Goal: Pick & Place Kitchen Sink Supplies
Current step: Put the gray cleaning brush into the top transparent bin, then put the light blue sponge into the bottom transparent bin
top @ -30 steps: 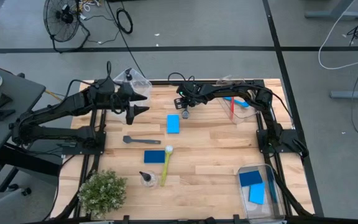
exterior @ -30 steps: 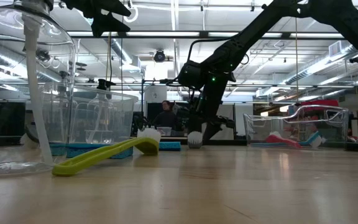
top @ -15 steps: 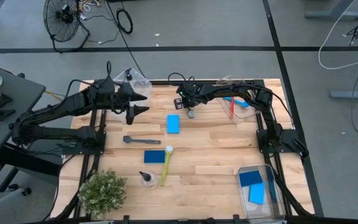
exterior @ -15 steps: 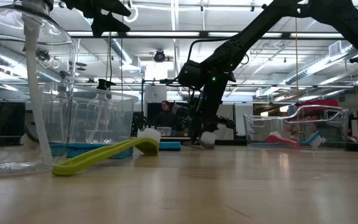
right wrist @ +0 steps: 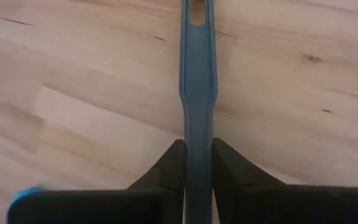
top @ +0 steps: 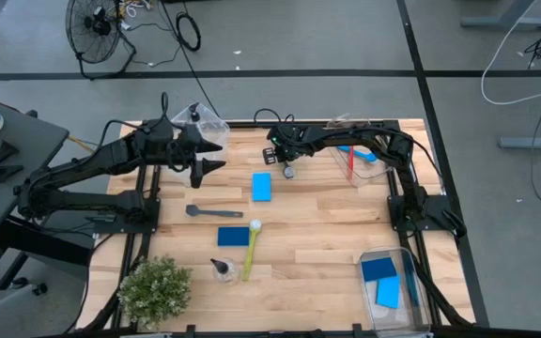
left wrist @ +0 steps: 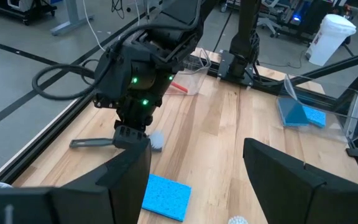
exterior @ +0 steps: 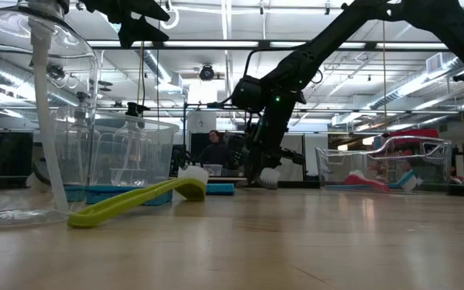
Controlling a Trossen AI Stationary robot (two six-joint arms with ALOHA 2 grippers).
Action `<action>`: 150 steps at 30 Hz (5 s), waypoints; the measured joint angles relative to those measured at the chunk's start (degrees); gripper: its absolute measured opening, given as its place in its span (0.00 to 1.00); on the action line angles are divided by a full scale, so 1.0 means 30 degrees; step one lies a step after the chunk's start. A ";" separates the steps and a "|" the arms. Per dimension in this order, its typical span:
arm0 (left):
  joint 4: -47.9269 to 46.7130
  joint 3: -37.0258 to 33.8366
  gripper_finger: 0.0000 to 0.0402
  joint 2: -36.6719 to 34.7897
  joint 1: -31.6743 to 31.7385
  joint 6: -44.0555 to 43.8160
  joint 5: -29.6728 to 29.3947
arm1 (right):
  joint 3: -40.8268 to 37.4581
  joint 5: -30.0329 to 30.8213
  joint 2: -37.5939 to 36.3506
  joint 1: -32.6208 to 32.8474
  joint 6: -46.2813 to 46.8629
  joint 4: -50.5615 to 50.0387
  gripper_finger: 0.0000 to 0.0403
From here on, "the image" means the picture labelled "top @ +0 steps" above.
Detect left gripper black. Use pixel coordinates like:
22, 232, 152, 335
136, 119, 227, 189

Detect clear soap bottle black pump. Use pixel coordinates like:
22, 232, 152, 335
186, 105, 206, 124
209, 256, 241, 285

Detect light blue sponge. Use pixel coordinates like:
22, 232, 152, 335
251, 172, 272, 203
375, 275, 402, 310

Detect dark grey scraper brush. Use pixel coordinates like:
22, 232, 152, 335
185, 204, 244, 220

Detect dark blue sponge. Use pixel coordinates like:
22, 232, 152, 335
216, 225, 252, 248
360, 256, 398, 283

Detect green dish brush white bristles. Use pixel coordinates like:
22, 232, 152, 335
240, 218, 264, 283

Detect large square clear plastic tub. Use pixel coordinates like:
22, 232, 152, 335
170, 102, 231, 189

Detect artificial green plant white flowers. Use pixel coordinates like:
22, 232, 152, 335
117, 255, 193, 330

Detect black floor fan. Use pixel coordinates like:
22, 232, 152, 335
65, 0, 138, 81

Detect small black plastic part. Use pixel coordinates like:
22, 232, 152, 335
0, 162, 24, 184
0, 139, 21, 164

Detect narrow clear plastic bin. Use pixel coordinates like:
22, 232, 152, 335
357, 246, 434, 337

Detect office chair base with casters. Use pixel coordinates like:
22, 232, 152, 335
0, 276, 50, 335

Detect grey desk foot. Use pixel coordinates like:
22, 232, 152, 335
499, 126, 541, 151

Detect black aluminium table frame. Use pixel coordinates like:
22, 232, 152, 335
75, 119, 490, 338

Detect clear bin with handle cutouts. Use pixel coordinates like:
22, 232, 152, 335
325, 114, 394, 189

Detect coiled black cable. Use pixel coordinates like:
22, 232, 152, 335
175, 11, 203, 53

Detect yellow cable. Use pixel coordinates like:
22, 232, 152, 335
67, 134, 98, 154

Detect tangled white yellow cables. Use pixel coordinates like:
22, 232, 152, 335
119, 0, 157, 20

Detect long white floor cable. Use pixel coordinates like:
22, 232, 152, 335
480, 0, 541, 107

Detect grey desk leg frame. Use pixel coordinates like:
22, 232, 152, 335
460, 0, 541, 29

